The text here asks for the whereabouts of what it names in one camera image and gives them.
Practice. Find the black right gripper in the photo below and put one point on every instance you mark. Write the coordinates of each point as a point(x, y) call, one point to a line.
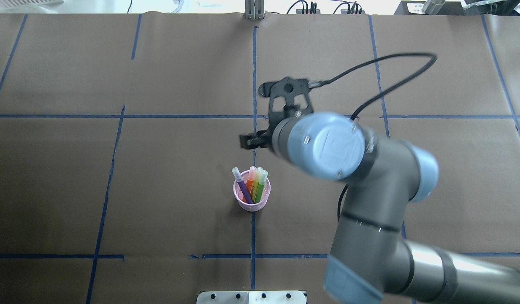
point(257, 139)

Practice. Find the yellow marker pen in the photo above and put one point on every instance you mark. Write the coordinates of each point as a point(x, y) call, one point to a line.
point(258, 175)

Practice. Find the green marker pen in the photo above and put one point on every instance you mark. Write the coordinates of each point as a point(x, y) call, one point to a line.
point(262, 178)

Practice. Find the purple marker pen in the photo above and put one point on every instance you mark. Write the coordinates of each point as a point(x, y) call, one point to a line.
point(242, 186)

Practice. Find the orange marker pen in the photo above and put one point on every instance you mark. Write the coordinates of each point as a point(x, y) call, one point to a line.
point(251, 179)

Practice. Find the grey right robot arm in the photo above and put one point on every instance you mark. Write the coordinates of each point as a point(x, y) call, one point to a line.
point(368, 257)

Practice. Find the pink mesh pen holder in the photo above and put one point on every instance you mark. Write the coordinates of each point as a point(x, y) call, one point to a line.
point(253, 207)

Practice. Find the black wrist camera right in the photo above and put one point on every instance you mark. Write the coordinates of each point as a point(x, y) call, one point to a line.
point(288, 97)

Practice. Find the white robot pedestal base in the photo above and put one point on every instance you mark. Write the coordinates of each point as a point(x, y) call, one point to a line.
point(253, 297)

